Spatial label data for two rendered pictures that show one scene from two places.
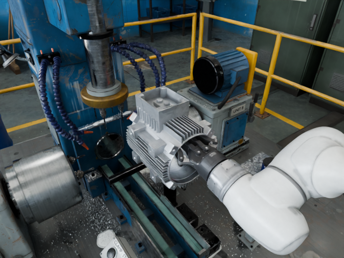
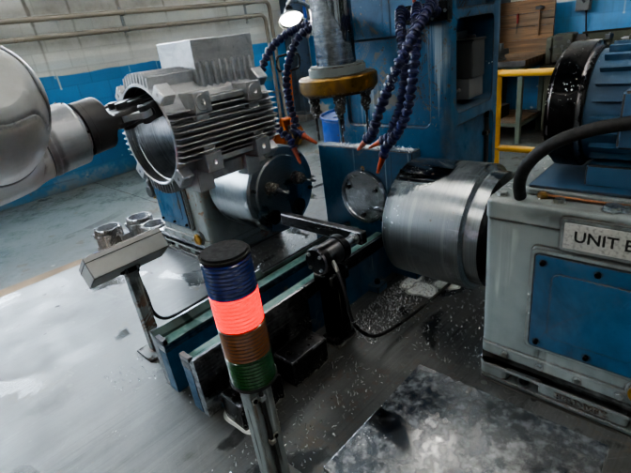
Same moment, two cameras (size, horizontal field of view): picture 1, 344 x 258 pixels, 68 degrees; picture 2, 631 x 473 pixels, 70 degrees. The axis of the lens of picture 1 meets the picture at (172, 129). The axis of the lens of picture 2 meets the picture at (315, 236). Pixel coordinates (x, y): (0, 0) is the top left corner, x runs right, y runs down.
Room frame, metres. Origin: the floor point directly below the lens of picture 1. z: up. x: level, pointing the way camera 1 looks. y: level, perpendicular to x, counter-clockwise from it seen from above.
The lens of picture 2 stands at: (0.66, -0.81, 1.43)
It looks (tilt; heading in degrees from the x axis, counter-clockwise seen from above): 24 degrees down; 82
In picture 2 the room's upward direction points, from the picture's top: 8 degrees counter-clockwise
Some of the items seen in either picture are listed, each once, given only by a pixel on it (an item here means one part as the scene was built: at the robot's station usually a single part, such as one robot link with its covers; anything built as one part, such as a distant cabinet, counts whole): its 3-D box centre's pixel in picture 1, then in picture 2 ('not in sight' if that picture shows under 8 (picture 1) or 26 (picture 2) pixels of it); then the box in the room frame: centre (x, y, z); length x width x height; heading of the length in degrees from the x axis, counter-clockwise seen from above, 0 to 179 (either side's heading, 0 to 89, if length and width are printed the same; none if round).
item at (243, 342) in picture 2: not in sight; (243, 334); (0.62, -0.32, 1.10); 0.06 x 0.06 x 0.04
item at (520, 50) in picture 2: not in sight; (441, 76); (3.23, 4.67, 0.71); 2.21 x 0.95 x 1.43; 125
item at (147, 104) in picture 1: (162, 108); (207, 62); (0.63, 0.03, 1.41); 0.12 x 0.11 x 0.07; 36
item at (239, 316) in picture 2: not in sight; (237, 305); (0.62, -0.32, 1.14); 0.06 x 0.06 x 0.04
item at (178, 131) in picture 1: (170, 142); (200, 123); (0.60, 0.00, 1.31); 0.20 x 0.19 x 0.19; 36
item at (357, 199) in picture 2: (109, 147); (362, 197); (0.95, 0.29, 1.02); 0.15 x 0.02 x 0.15; 126
